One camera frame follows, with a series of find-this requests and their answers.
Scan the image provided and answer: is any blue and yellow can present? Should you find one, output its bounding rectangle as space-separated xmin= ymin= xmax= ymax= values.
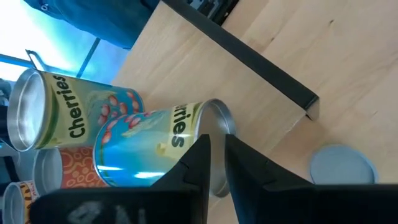
xmin=92 ymin=98 xmax=238 ymax=198

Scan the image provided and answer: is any dark blue fabric object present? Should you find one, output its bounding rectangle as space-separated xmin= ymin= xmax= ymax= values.
xmin=23 ymin=0 xmax=160 ymax=50

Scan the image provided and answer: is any black aluminium table frame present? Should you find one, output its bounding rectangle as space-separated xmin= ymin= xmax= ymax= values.
xmin=0 ymin=149 xmax=20 ymax=187

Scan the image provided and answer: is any wooden shelf board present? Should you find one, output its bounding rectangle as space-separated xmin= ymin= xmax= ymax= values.
xmin=110 ymin=1 xmax=312 ymax=224

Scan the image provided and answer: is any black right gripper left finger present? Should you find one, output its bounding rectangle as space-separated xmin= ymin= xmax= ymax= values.
xmin=29 ymin=133 xmax=212 ymax=224

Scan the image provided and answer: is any thin dark metal rod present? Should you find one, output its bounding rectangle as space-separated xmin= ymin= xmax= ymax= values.
xmin=75 ymin=37 xmax=101 ymax=79

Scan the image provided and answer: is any spicy black beans can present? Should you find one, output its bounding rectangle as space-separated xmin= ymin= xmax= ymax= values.
xmin=2 ymin=180 xmax=40 ymax=224

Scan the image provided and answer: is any large grey can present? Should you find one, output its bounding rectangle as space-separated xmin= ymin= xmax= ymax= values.
xmin=6 ymin=68 xmax=146 ymax=152

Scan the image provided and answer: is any white orange sauce can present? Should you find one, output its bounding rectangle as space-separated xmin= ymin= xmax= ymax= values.
xmin=32 ymin=146 xmax=108 ymax=196

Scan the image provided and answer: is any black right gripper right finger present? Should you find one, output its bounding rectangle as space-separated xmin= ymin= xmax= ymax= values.
xmin=224 ymin=133 xmax=398 ymax=224

